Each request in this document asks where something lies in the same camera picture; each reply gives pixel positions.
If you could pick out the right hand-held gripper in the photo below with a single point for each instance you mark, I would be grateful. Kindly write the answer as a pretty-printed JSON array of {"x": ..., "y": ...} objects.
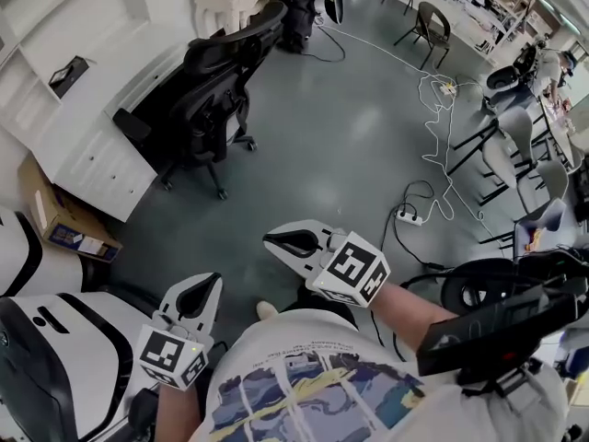
[{"x": 349, "y": 270}]

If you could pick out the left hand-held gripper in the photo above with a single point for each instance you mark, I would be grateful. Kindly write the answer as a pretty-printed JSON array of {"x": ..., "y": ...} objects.
[{"x": 170, "y": 355}]

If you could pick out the black office chair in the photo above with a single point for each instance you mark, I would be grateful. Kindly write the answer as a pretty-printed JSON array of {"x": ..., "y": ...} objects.
[{"x": 207, "y": 90}]

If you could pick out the person's right forearm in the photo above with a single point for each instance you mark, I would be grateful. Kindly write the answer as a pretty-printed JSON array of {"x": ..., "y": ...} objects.
[{"x": 409, "y": 311}]

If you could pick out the person's left forearm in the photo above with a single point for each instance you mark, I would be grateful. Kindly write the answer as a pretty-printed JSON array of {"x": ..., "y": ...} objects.
[{"x": 177, "y": 412}]

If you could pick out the grey shell chair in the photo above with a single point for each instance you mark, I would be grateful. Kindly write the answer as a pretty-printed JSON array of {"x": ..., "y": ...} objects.
[
  {"x": 517, "y": 129},
  {"x": 501, "y": 161}
]

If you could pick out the white desk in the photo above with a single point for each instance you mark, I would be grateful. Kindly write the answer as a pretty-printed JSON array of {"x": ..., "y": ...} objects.
[{"x": 119, "y": 85}]

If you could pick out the person's white shoe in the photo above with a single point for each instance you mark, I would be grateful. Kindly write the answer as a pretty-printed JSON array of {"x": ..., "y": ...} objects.
[{"x": 266, "y": 310}]

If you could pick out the person's white printed shirt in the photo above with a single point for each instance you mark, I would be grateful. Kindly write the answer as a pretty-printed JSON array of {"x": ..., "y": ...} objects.
[{"x": 331, "y": 385}]

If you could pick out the white and black machine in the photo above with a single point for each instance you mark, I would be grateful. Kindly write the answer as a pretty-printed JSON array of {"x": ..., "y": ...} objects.
[
  {"x": 16, "y": 256},
  {"x": 60, "y": 366}
]

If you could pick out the brown cardboard box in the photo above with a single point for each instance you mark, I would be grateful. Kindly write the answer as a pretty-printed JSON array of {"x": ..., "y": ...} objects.
[{"x": 50, "y": 205}]

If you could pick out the black chest-mounted device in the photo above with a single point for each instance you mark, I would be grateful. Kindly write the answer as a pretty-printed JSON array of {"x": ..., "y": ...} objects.
[{"x": 497, "y": 320}]

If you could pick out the small white power strip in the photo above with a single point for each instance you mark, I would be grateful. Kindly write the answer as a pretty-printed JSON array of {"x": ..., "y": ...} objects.
[{"x": 447, "y": 89}]

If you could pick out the black flat box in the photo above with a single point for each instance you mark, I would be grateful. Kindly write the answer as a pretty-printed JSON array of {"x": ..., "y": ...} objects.
[{"x": 68, "y": 75}]

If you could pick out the round black stool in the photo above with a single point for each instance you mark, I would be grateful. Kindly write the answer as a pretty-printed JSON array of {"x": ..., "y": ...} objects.
[{"x": 504, "y": 81}]

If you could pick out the round white table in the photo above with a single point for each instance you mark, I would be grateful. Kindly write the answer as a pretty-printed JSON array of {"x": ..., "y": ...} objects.
[{"x": 563, "y": 131}]

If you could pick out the long white workbench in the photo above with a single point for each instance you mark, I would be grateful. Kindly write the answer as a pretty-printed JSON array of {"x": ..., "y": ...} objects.
[{"x": 483, "y": 3}]

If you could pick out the white shelf unit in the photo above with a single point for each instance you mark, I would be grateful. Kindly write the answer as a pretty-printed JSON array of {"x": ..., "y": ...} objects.
[{"x": 55, "y": 21}]

